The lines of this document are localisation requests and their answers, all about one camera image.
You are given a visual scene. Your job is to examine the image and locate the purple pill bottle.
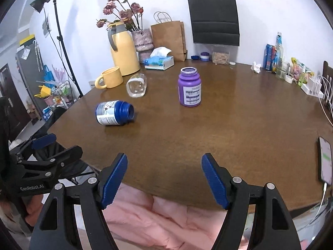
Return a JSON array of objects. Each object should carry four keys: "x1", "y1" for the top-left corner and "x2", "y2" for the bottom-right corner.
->
[{"x1": 178, "y1": 67, "x2": 201, "y2": 107}]

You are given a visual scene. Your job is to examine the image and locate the cluttered side shelf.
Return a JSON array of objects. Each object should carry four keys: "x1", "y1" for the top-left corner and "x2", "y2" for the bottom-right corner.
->
[{"x1": 33, "y1": 65, "x2": 77, "y2": 121}]

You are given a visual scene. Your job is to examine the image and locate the pink cloth on lap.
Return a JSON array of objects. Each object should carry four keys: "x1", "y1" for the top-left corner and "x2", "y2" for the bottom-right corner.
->
[{"x1": 102, "y1": 183, "x2": 226, "y2": 249}]

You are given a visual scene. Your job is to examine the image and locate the blue pill bottle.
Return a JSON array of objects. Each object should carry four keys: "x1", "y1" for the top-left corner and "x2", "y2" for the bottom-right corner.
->
[{"x1": 95, "y1": 100, "x2": 135, "y2": 126}]

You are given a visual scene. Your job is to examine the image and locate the smartphone on table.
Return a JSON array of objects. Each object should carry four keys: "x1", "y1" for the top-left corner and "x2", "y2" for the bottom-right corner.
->
[{"x1": 317, "y1": 137, "x2": 332, "y2": 186}]

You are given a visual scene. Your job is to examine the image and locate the yellow mug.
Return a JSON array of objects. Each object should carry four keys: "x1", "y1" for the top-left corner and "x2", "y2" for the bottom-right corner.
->
[{"x1": 95, "y1": 67, "x2": 123, "y2": 90}]

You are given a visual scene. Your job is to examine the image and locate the yellow thermos jug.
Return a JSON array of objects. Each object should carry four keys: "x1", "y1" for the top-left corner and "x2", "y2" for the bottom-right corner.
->
[{"x1": 107, "y1": 21, "x2": 140, "y2": 76}]

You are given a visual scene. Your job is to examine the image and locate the black tripod light stand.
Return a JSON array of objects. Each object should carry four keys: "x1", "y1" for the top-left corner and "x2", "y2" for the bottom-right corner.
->
[{"x1": 29, "y1": 0, "x2": 85, "y2": 98}]

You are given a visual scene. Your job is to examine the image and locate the blue tissue box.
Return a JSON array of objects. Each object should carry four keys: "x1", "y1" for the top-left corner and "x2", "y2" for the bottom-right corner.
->
[{"x1": 144, "y1": 47, "x2": 174, "y2": 71}]

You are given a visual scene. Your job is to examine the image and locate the white power strip charger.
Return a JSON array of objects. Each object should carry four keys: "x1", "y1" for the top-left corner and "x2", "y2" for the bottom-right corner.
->
[{"x1": 301, "y1": 78, "x2": 324, "y2": 99}]

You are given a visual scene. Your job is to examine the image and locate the dark wooden chair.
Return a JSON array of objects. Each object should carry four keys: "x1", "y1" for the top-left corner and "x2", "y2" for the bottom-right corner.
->
[{"x1": 321, "y1": 61, "x2": 333, "y2": 114}]

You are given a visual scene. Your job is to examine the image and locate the dried pink flowers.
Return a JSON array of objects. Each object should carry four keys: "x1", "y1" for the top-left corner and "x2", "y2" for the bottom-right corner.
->
[{"x1": 96, "y1": 0, "x2": 144, "y2": 32}]

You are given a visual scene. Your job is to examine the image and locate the colourful snack packets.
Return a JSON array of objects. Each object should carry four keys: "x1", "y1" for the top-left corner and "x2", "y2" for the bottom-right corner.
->
[{"x1": 290, "y1": 57, "x2": 315, "y2": 86}]

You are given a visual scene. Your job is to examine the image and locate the clear drinking glass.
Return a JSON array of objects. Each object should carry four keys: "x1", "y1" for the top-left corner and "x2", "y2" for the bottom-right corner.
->
[{"x1": 275, "y1": 61, "x2": 290, "y2": 80}]

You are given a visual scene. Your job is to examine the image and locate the crumpled white tissue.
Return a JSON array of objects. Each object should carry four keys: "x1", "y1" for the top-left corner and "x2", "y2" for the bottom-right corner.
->
[{"x1": 251, "y1": 61, "x2": 261, "y2": 74}]

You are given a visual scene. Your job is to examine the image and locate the brown paper bag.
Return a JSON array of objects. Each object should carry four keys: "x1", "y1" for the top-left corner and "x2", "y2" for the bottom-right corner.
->
[{"x1": 151, "y1": 11, "x2": 187, "y2": 61}]

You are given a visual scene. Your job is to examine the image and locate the blue snack package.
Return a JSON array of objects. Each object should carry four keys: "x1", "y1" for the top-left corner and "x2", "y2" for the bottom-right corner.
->
[{"x1": 262, "y1": 44, "x2": 275, "y2": 72}]

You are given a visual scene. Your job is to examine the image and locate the clear container of seeds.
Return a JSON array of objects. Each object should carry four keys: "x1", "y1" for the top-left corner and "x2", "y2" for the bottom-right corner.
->
[{"x1": 212, "y1": 45, "x2": 230, "y2": 65}]

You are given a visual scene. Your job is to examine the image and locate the purple white small jar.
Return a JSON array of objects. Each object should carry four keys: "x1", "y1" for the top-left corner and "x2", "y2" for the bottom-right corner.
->
[{"x1": 200, "y1": 52, "x2": 211, "y2": 61}]

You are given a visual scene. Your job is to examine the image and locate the black paper bag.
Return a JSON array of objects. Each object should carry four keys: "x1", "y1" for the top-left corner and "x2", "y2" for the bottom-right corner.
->
[{"x1": 188, "y1": 0, "x2": 240, "y2": 47}]

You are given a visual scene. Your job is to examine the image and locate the white charging cables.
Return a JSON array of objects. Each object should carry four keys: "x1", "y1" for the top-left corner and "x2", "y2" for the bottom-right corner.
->
[{"x1": 313, "y1": 75, "x2": 333, "y2": 128}]

